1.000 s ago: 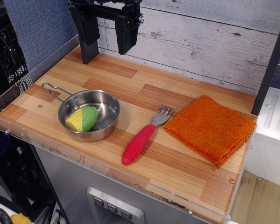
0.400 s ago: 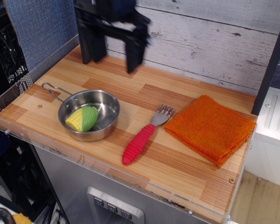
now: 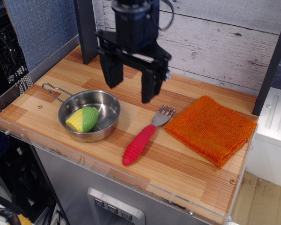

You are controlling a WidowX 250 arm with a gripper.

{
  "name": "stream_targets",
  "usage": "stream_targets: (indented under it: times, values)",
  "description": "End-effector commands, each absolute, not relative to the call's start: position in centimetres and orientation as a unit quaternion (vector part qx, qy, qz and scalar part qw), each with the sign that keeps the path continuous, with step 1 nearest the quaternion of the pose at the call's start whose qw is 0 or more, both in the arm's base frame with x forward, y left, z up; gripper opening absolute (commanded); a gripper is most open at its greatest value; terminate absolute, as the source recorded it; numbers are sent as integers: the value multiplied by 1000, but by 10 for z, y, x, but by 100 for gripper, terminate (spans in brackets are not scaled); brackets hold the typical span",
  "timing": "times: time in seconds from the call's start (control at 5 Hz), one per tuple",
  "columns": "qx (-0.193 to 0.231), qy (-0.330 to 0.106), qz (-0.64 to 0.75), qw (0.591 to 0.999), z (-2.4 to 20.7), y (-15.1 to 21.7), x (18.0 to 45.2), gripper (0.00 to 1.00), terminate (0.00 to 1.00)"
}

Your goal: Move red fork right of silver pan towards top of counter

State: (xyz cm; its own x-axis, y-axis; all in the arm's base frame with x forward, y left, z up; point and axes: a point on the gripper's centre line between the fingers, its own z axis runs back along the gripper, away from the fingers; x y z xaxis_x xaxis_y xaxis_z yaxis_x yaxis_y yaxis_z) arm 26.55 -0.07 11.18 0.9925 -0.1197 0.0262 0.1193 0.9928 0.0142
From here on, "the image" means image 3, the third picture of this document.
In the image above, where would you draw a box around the yellow object bottom left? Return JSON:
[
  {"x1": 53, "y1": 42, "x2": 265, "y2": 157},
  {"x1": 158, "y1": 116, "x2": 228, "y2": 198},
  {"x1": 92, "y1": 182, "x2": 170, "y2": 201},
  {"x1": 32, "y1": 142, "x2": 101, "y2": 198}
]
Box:
[{"x1": 17, "y1": 214, "x2": 34, "y2": 225}]

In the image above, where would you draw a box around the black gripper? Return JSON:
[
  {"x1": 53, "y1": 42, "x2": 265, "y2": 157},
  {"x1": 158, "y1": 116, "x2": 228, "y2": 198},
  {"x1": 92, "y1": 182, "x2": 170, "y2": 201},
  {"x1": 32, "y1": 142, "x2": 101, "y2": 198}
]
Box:
[{"x1": 96, "y1": 0, "x2": 171, "y2": 104}]

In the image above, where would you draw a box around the orange cloth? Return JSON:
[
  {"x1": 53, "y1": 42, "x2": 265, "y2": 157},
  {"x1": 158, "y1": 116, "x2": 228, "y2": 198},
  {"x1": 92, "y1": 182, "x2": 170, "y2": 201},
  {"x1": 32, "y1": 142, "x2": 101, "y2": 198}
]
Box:
[{"x1": 164, "y1": 96, "x2": 257, "y2": 168}]

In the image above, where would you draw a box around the dark grey post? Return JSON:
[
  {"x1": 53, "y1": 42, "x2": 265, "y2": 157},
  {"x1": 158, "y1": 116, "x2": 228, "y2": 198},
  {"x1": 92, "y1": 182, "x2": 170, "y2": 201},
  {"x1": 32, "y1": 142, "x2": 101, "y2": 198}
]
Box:
[
  {"x1": 252, "y1": 32, "x2": 281, "y2": 116},
  {"x1": 74, "y1": 0, "x2": 98, "y2": 65}
]

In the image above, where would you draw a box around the silver metal pan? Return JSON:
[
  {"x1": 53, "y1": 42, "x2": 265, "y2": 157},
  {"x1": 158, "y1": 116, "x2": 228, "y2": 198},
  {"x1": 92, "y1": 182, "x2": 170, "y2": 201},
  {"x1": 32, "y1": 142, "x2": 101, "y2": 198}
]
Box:
[{"x1": 42, "y1": 83, "x2": 121, "y2": 143}]

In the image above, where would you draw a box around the dark grey left post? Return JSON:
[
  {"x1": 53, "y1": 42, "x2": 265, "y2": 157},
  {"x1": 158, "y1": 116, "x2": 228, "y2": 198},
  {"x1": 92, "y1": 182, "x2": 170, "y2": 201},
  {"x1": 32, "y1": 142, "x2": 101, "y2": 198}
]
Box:
[{"x1": 74, "y1": 0, "x2": 98, "y2": 65}]

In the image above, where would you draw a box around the toy corn cob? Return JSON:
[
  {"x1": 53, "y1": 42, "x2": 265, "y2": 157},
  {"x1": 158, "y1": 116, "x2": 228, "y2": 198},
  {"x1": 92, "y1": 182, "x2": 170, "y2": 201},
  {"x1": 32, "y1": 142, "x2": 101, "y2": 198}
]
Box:
[{"x1": 66, "y1": 106, "x2": 99, "y2": 133}]

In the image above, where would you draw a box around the white side appliance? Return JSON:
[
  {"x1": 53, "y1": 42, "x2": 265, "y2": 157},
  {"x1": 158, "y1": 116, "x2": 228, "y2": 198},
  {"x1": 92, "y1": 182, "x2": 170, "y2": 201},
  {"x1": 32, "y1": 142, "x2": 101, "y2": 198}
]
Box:
[{"x1": 245, "y1": 88, "x2": 281, "y2": 186}]

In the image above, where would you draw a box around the dark grey right post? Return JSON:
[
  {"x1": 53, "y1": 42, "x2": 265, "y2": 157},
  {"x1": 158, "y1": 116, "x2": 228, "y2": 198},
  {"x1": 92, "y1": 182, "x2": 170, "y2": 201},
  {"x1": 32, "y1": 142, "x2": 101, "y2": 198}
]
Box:
[{"x1": 252, "y1": 32, "x2": 281, "y2": 116}]

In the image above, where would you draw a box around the silver dispenser button panel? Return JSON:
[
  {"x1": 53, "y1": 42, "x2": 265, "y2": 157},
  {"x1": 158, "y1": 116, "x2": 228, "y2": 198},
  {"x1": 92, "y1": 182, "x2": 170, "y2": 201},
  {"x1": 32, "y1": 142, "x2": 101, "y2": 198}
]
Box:
[{"x1": 87, "y1": 187, "x2": 146, "y2": 225}]

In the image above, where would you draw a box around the stainless steel toy cabinet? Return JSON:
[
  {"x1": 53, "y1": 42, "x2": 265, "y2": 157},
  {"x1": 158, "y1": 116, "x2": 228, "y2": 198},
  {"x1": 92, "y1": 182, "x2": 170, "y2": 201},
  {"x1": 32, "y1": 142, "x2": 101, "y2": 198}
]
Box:
[{"x1": 35, "y1": 148, "x2": 210, "y2": 225}]

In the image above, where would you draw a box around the red handled metal fork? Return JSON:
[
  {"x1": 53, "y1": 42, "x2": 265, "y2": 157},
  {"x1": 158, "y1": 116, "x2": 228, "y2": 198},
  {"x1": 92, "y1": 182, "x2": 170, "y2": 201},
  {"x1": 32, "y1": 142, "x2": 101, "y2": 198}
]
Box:
[{"x1": 122, "y1": 105, "x2": 175, "y2": 166}]

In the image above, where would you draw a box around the black plastic crate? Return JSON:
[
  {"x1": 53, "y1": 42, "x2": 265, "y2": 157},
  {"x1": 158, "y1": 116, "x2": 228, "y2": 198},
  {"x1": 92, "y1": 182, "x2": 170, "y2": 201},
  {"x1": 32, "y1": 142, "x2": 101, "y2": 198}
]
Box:
[{"x1": 0, "y1": 24, "x2": 28, "y2": 95}]

